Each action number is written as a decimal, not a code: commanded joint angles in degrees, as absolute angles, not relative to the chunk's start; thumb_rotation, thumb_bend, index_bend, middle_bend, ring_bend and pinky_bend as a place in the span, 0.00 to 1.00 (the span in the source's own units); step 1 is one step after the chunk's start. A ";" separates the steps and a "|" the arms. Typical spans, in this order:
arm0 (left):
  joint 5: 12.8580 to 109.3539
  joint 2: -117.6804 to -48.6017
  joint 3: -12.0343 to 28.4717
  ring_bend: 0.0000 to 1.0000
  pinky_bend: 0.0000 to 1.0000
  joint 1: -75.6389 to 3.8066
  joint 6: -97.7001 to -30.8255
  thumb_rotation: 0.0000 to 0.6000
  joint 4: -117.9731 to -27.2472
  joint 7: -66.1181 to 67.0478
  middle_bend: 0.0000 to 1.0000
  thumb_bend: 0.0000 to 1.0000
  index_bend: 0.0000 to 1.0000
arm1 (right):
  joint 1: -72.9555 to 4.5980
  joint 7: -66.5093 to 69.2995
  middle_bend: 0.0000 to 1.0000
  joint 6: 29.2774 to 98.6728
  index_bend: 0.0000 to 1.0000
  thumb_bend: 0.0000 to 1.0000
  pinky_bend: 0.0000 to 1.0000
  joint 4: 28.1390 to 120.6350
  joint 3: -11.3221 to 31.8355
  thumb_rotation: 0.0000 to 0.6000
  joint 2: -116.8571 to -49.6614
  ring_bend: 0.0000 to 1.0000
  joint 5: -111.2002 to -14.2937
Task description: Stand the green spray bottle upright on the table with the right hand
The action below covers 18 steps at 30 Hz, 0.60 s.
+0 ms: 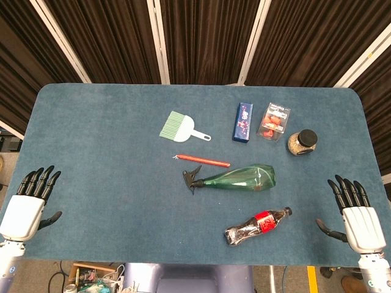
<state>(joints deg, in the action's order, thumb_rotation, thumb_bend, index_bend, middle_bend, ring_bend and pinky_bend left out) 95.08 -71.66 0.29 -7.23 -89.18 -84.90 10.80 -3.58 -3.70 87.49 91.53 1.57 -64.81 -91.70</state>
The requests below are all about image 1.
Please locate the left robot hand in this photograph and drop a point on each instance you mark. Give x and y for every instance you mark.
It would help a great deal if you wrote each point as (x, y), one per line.
(21, 213)

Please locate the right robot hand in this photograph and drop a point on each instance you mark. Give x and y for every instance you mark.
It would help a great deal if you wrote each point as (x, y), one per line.
(362, 222)

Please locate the green spray bottle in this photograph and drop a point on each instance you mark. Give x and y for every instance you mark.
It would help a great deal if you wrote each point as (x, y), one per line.
(238, 180)

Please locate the purple robot base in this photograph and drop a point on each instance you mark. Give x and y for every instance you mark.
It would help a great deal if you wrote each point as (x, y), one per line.
(189, 279)

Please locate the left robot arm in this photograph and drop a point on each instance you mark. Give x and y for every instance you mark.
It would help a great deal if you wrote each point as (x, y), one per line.
(9, 259)

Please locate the cola bottle with red label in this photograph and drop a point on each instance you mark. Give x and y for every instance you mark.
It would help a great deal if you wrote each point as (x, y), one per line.
(256, 226)

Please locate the cardboard box with clutter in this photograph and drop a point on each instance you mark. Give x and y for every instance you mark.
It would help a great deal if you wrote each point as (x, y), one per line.
(91, 276)

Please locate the glass jar with black lid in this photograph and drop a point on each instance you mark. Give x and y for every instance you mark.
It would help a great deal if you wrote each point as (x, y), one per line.
(302, 142)

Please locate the blue table cloth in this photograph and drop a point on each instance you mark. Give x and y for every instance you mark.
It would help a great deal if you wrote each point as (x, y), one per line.
(122, 183)

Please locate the clear box with red items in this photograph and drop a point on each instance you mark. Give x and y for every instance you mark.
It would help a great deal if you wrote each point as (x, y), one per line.
(273, 122)

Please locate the blue rectangular box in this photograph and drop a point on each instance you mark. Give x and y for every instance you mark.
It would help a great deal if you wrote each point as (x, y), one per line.
(243, 122)

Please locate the red candle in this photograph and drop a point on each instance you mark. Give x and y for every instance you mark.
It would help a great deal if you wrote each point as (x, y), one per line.
(203, 160)

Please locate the green and white brush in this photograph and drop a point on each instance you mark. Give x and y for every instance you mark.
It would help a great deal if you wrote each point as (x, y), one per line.
(180, 128)

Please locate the dark folding screen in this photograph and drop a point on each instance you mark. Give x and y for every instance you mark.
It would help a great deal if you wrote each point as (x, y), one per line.
(201, 39)

